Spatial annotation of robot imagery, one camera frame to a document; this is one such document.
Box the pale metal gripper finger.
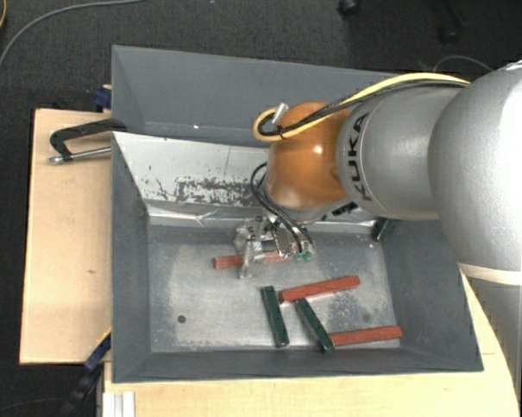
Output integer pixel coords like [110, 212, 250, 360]
[238, 240, 267, 281]
[233, 225, 257, 253]

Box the red-brown block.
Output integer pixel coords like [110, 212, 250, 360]
[326, 322, 405, 351]
[211, 249, 286, 274]
[277, 271, 362, 307]

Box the dark green flat block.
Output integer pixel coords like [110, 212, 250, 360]
[370, 216, 399, 244]
[292, 297, 338, 354]
[256, 285, 294, 350]

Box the grey metal bin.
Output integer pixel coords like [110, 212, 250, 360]
[96, 44, 498, 401]

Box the pale flat board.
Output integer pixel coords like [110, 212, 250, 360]
[18, 107, 122, 369]

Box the black cylinder on white bracket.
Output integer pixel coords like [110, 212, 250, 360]
[321, 200, 359, 222]

